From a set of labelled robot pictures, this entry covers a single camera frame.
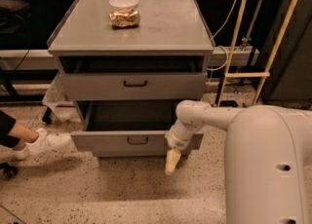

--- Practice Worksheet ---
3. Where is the white sneaker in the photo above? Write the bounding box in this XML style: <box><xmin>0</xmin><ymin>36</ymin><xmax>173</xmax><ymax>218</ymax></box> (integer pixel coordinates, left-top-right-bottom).
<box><xmin>13</xmin><ymin>146</ymin><xmax>29</xmax><ymax>161</ymax></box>
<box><xmin>25</xmin><ymin>128</ymin><xmax>71</xmax><ymax>155</ymax></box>

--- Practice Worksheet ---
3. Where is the white sneaker rear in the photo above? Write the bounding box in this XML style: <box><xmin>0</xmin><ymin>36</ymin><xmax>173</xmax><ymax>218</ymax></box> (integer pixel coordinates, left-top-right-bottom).
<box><xmin>13</xmin><ymin>146</ymin><xmax>29</xmax><ymax>161</ymax></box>

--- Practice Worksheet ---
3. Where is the grey drawer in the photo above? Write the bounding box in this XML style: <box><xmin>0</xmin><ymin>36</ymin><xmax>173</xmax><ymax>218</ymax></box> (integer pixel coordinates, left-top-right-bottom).
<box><xmin>59</xmin><ymin>73</ymin><xmax>207</xmax><ymax>101</ymax></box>
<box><xmin>70</xmin><ymin>100</ymin><xmax>205</xmax><ymax>159</ymax></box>

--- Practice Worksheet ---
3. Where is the black office chair caster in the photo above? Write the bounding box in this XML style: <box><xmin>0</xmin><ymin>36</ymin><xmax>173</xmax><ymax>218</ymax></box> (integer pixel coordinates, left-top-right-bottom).
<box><xmin>0</xmin><ymin>163</ymin><xmax>18</xmax><ymax>179</ymax></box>

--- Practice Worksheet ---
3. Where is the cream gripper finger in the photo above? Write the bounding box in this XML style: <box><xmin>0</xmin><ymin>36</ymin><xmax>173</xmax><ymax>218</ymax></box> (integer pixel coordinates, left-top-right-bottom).
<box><xmin>165</xmin><ymin>149</ymin><xmax>181</xmax><ymax>175</ymax></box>

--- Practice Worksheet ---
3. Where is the wooden frame cart on wheels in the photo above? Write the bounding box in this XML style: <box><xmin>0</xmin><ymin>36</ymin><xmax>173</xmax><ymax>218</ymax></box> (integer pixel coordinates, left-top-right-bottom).
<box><xmin>215</xmin><ymin>0</ymin><xmax>308</xmax><ymax>108</ymax></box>

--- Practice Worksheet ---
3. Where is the white power cable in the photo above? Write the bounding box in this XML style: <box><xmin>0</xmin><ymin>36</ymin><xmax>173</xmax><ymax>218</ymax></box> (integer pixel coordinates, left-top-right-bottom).
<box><xmin>206</xmin><ymin>0</ymin><xmax>240</xmax><ymax>72</ymax></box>

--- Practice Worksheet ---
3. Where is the white sneaker front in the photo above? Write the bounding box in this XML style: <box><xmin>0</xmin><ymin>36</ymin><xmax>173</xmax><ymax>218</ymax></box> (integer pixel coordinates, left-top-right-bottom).
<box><xmin>25</xmin><ymin>128</ymin><xmax>71</xmax><ymax>155</ymax></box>

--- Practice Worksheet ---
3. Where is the grey drawer cabinet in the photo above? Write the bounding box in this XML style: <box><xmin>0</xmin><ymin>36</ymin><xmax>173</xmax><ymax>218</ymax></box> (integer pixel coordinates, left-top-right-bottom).
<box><xmin>46</xmin><ymin>0</ymin><xmax>215</xmax><ymax>131</ymax></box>

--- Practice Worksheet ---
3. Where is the person's leg in black trousers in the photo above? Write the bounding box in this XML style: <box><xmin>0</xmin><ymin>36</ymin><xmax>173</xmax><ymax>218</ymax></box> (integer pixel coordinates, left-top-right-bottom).
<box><xmin>0</xmin><ymin>111</ymin><xmax>39</xmax><ymax>151</ymax></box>

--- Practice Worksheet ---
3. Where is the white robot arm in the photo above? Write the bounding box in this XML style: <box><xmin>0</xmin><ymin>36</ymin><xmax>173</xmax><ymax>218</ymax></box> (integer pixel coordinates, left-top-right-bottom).
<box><xmin>165</xmin><ymin>100</ymin><xmax>312</xmax><ymax>224</ymax></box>

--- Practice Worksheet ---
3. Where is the clear plastic bin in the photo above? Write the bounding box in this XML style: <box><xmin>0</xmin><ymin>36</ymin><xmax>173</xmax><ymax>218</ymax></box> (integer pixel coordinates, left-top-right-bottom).
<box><xmin>42</xmin><ymin>74</ymin><xmax>80</xmax><ymax>122</ymax></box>

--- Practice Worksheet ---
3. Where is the dark grey cabinet right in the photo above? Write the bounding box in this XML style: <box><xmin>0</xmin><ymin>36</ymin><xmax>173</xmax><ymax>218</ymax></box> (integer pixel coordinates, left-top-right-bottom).
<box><xmin>257</xmin><ymin>0</ymin><xmax>312</xmax><ymax>105</ymax></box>

